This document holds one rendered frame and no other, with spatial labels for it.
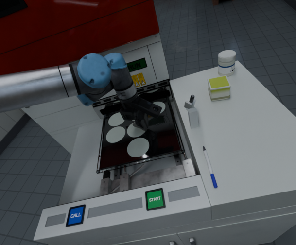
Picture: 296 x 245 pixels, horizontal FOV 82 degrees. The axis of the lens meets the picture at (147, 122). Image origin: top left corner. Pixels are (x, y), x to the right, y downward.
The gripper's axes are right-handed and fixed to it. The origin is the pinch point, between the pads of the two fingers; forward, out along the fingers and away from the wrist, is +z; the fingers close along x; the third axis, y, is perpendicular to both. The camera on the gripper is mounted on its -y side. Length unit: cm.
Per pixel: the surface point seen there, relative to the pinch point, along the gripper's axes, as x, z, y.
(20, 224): 66, 91, 138
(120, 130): 2.0, 1.3, 14.1
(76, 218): 42.1, -5.2, 6.1
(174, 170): 15.4, 3.3, -16.8
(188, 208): 29.0, -4.7, -26.0
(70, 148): 7, 25, 66
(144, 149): 10.4, 1.3, -2.6
